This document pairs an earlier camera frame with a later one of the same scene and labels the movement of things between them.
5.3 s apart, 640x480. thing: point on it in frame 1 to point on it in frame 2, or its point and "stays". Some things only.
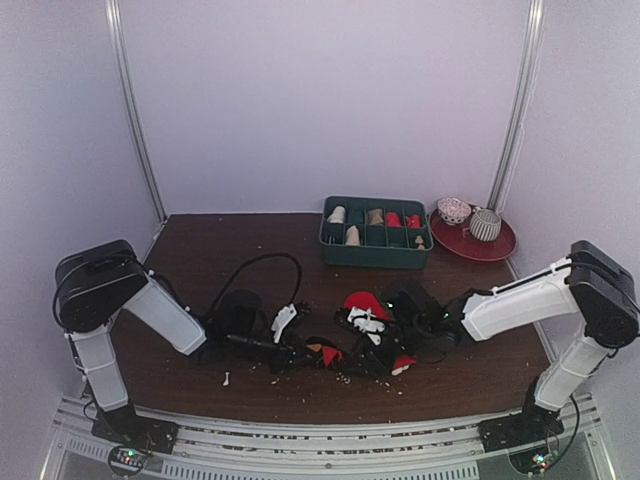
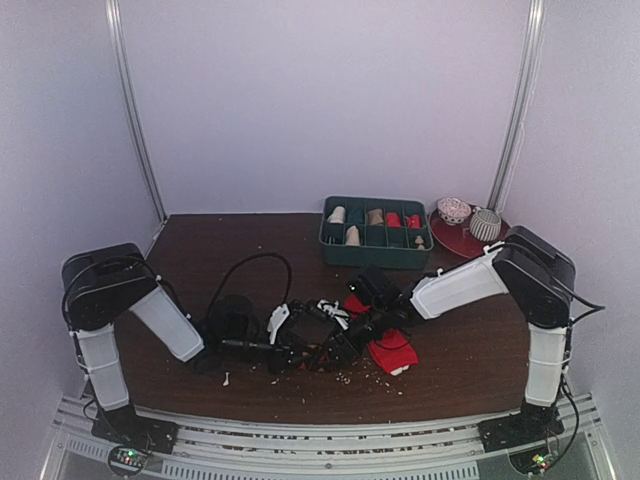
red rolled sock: (393, 220) stays
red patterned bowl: (453, 211) stays
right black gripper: (373, 355) to (357, 338)
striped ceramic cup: (485, 225) stays
